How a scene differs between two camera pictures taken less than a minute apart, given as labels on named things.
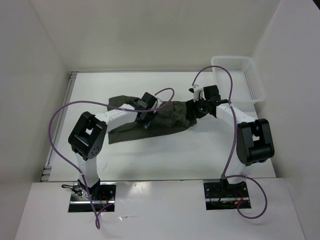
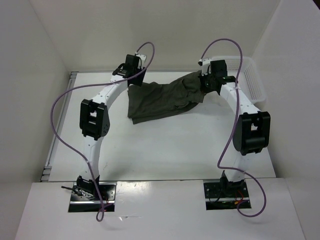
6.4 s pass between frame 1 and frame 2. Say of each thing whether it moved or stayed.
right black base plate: stayed
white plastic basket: stayed
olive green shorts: moved
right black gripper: moved
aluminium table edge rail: stayed
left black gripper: moved
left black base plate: stayed
